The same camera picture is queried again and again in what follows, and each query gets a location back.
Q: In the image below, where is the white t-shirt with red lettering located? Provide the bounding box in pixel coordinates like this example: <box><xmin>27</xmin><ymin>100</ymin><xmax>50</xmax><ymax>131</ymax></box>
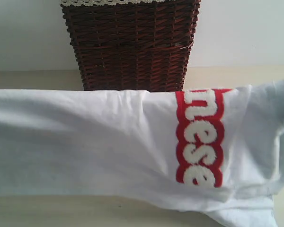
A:
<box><xmin>0</xmin><ymin>80</ymin><xmax>284</xmax><ymax>227</ymax></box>

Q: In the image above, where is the dark red wicker basket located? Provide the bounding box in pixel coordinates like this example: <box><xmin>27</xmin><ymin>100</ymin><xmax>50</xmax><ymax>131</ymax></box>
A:
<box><xmin>60</xmin><ymin>0</ymin><xmax>200</xmax><ymax>92</ymax></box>

